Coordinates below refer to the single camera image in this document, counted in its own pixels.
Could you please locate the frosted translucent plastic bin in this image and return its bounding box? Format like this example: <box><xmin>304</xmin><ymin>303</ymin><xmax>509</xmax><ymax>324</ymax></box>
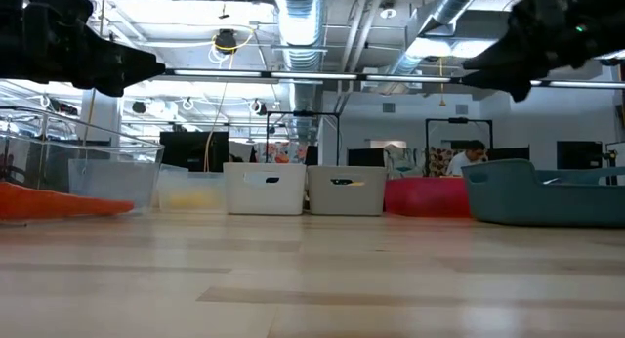
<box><xmin>156</xmin><ymin>164</ymin><xmax>226</xmax><ymax>213</ymax></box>

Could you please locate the clear plastic bin with handle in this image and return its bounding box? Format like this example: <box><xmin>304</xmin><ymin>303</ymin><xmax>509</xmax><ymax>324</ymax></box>
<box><xmin>67</xmin><ymin>156</ymin><xmax>161</xmax><ymax>211</ymax></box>

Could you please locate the wide black monitor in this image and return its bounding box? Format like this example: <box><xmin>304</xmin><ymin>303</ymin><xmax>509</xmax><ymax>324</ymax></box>
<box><xmin>487</xmin><ymin>147</ymin><xmax>531</xmax><ymax>164</ymax></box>

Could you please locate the large black monitor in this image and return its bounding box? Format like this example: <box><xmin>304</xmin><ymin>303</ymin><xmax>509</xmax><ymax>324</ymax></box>
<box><xmin>159</xmin><ymin>131</ymin><xmax>229</xmax><ymax>173</ymax></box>

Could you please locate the teal plastic bin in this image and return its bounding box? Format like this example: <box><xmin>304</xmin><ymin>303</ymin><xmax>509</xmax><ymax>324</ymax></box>
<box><xmin>461</xmin><ymin>157</ymin><xmax>625</xmax><ymax>228</ymax></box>

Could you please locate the black metal stand frame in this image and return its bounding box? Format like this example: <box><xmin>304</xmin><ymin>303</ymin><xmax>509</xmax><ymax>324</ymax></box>
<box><xmin>425</xmin><ymin>116</ymin><xmax>494</xmax><ymax>178</ymax></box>

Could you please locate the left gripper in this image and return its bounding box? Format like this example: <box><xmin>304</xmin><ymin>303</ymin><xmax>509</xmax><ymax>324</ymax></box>
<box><xmin>0</xmin><ymin>0</ymin><xmax>167</xmax><ymax>97</ymax></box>

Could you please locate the long orange carrot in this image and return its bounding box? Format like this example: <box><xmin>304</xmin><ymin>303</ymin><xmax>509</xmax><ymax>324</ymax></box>
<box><xmin>0</xmin><ymin>181</ymin><xmax>136</xmax><ymax>220</ymax></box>

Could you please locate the grey plastic bin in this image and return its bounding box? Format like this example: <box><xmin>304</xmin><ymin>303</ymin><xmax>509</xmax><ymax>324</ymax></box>
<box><xmin>307</xmin><ymin>165</ymin><xmax>389</xmax><ymax>217</ymax></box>

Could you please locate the yellow hanging cable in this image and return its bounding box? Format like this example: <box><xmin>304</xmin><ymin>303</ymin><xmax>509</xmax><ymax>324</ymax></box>
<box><xmin>202</xmin><ymin>49</ymin><xmax>231</xmax><ymax>173</ymax></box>
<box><xmin>80</xmin><ymin>0</ymin><xmax>107</xmax><ymax>148</ymax></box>

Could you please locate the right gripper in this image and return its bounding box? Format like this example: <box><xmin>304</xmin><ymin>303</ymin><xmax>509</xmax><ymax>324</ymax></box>
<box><xmin>462</xmin><ymin>0</ymin><xmax>600</xmax><ymax>104</ymax></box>

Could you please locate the white plastic bin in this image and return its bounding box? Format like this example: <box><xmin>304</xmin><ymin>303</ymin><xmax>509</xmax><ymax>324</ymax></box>
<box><xmin>223</xmin><ymin>161</ymin><xmax>308</xmax><ymax>216</ymax></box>

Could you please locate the person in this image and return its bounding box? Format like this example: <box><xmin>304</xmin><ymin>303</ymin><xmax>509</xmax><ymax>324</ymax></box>
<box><xmin>446</xmin><ymin>139</ymin><xmax>488</xmax><ymax>178</ymax></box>

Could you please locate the long ceiling light strip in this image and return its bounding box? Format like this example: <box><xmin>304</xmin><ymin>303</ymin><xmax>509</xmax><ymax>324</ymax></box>
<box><xmin>160</xmin><ymin>67</ymin><xmax>625</xmax><ymax>90</ymax></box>

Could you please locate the black ceiling camera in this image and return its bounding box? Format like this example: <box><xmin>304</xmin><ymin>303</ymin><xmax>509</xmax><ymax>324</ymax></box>
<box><xmin>213</xmin><ymin>28</ymin><xmax>240</xmax><ymax>55</ymax></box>

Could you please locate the small black monitor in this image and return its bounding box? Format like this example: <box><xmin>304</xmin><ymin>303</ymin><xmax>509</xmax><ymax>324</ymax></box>
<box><xmin>347</xmin><ymin>148</ymin><xmax>386</xmax><ymax>167</ymax></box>

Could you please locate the red plastic bin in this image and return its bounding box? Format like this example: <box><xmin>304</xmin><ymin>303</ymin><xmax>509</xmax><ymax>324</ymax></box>
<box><xmin>384</xmin><ymin>176</ymin><xmax>473</xmax><ymax>219</ymax></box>

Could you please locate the slanted silver ventilation duct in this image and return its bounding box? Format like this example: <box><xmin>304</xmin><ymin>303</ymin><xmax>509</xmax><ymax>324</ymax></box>
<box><xmin>385</xmin><ymin>0</ymin><xmax>489</xmax><ymax>93</ymax></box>

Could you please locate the wide silver ventilation duct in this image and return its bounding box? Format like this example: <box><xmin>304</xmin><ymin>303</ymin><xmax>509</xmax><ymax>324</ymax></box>
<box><xmin>271</xmin><ymin>0</ymin><xmax>327</xmax><ymax>139</ymax></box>

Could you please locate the black tripod light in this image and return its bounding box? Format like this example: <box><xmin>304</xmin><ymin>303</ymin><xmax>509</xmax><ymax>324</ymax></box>
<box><xmin>604</xmin><ymin>149</ymin><xmax>619</xmax><ymax>186</ymax></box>

